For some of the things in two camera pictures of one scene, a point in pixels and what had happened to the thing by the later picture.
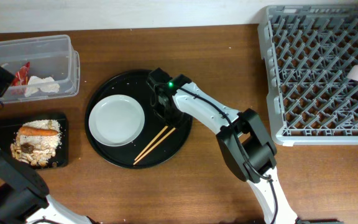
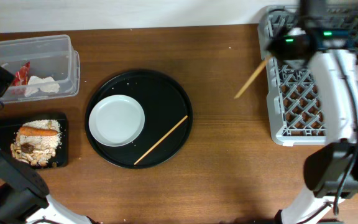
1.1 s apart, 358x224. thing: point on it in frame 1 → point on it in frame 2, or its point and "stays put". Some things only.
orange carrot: (28, 130) stays put
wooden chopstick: (150, 144) → (251, 78)
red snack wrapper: (21, 78) stays put
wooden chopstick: (173, 129) stays put
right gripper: (176, 119) → (279, 46)
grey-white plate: (116, 120) stays put
